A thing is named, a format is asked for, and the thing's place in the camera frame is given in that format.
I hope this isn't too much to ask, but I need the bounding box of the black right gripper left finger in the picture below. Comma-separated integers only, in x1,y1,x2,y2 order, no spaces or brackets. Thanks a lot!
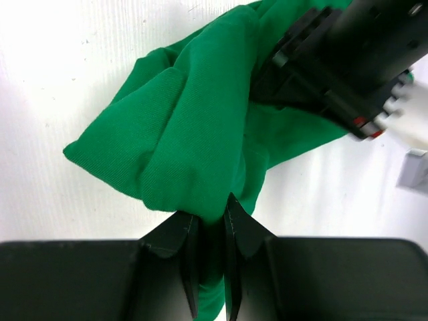
1,212,199,320

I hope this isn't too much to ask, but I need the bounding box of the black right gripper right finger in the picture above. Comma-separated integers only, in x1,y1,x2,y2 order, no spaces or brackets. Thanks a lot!
223,195,427,320

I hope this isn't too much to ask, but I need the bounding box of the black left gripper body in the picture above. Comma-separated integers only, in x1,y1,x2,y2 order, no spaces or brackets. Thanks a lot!
250,1,427,140

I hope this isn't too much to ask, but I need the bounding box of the green t-shirt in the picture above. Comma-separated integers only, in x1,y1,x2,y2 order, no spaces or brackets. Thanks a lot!
64,1,348,320

